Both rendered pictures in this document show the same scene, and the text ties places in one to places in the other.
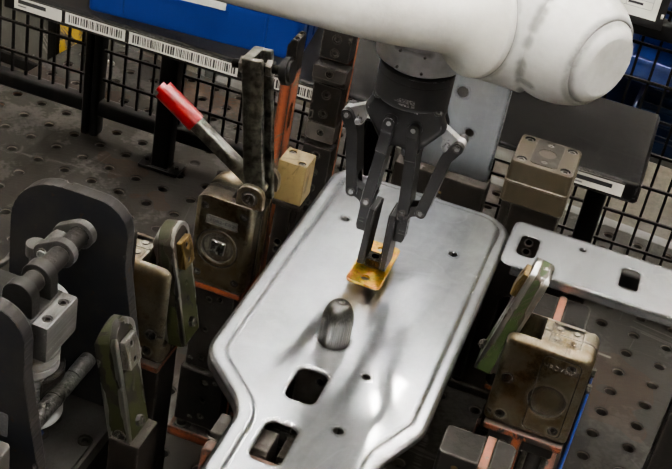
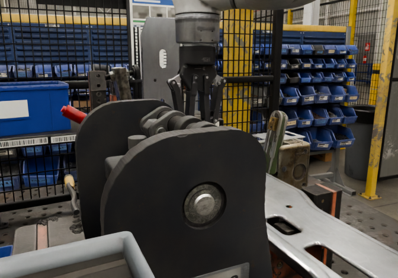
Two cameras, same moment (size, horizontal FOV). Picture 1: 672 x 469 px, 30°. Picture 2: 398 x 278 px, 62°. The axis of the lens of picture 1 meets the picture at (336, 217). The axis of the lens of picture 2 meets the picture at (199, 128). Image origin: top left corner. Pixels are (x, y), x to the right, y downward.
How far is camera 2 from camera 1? 0.86 m
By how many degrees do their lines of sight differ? 40
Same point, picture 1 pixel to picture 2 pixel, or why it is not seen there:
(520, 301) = (280, 130)
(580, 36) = not seen: outside the picture
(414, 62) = (208, 35)
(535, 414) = (297, 180)
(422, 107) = (212, 60)
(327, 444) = (297, 212)
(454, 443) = (314, 191)
